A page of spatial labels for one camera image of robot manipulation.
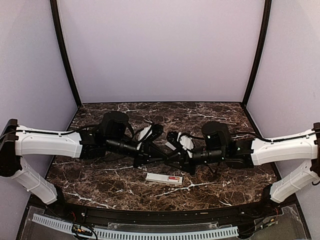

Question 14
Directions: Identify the black front rail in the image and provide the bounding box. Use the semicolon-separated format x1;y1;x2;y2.
58;203;264;225

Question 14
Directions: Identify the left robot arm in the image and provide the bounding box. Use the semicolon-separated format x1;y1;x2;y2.
0;111;168;218

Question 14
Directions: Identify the white remote control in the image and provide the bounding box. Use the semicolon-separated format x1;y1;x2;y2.
145;172;183;185

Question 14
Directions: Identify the white battery cover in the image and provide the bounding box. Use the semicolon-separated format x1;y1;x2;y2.
165;142;176;151

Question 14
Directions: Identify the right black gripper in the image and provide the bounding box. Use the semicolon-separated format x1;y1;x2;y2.
163;145;226;176

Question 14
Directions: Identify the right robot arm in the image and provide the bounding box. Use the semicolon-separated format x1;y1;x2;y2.
164;121;320;217

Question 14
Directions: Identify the black frame post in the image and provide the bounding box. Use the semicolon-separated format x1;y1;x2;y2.
241;0;272;108
49;0;82;108

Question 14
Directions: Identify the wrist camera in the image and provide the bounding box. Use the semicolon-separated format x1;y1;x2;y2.
166;131;195;151
137;123;164;145

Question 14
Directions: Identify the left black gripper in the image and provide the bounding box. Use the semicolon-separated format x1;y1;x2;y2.
106;136;168;169

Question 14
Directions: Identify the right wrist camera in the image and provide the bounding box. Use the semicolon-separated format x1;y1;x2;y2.
166;131;195;151

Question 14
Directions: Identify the white slotted cable duct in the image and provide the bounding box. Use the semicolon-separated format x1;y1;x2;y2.
32;213;239;240

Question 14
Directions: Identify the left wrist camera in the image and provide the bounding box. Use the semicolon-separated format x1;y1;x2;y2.
137;123;164;145

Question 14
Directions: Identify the red battery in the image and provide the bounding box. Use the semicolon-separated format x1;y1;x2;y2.
168;176;181;182

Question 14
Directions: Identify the right black frame post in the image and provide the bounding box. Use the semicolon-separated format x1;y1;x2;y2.
241;0;272;108

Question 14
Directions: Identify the left black frame post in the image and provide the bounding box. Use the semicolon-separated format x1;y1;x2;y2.
49;0;82;108

